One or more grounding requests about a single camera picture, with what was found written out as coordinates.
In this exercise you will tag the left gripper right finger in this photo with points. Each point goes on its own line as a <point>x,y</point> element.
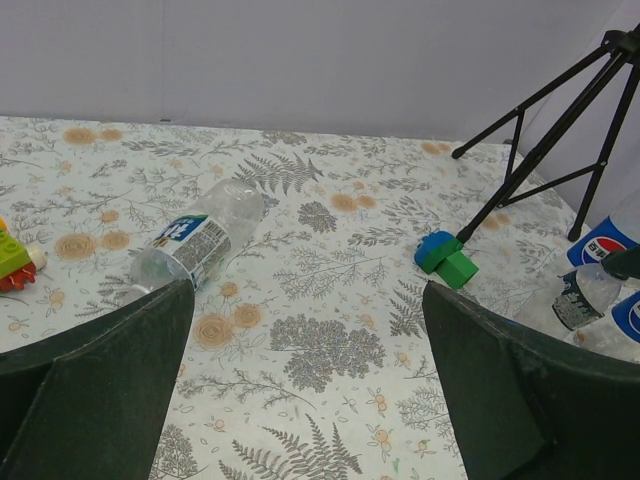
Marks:
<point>524,405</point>

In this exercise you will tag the clear bottle black label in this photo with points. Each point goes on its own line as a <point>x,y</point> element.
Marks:
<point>570,301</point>

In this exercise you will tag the blue label bottle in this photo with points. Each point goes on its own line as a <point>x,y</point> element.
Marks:
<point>616,335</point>

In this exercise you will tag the black music stand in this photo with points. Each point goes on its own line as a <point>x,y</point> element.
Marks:
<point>621,48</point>

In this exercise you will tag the floral table cloth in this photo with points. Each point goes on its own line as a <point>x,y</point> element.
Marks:
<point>307,357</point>

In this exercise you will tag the multicolour toy brick stack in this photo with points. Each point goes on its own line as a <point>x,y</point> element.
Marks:
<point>19,263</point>

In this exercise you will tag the clear bottle silver label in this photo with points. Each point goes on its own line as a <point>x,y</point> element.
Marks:
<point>197,242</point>

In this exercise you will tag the Pepsi plastic bottle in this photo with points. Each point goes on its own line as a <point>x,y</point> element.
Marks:
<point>618,231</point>

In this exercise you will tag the green blue toy bricks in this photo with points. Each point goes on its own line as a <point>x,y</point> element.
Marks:
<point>441,253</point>

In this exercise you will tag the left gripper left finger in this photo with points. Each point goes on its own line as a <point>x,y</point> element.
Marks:
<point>91,402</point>

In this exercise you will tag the black bottle cap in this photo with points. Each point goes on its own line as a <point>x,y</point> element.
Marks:
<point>623,264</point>

